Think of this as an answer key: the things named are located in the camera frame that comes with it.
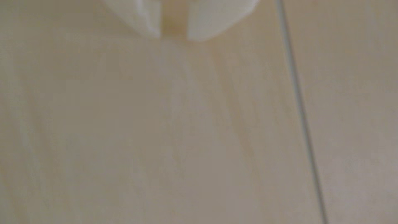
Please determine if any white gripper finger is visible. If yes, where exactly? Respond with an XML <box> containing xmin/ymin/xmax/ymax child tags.
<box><xmin>102</xmin><ymin>0</ymin><xmax>162</xmax><ymax>38</ymax></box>
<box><xmin>187</xmin><ymin>0</ymin><xmax>260</xmax><ymax>42</ymax></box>

